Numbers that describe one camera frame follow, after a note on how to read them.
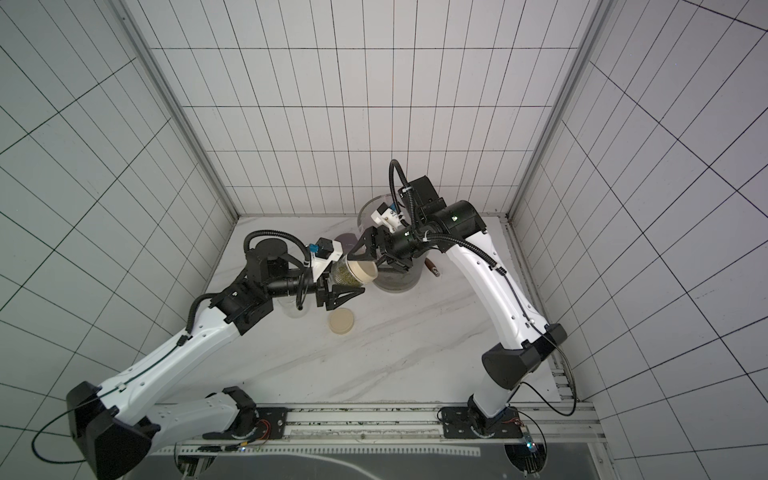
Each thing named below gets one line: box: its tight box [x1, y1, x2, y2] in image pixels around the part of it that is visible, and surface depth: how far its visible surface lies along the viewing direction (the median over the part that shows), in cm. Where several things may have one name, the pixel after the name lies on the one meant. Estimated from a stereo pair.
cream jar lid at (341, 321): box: [328, 308, 354, 335], surface depth 91 cm
